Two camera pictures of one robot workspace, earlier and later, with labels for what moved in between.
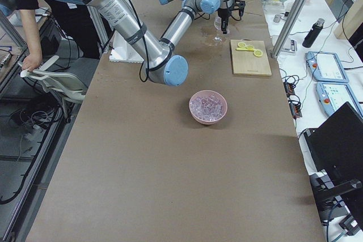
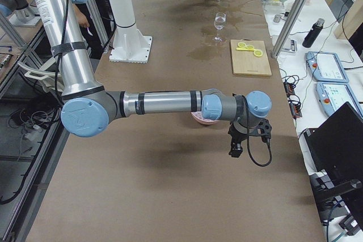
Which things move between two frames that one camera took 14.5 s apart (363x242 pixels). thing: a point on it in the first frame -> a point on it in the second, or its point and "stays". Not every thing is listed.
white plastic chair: x=65 y=86 stays
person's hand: x=33 y=60 -> x=81 y=18
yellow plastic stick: x=244 y=49 stays
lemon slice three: x=258 y=52 stays
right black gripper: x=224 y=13 -> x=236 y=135
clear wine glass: x=218 y=25 stays
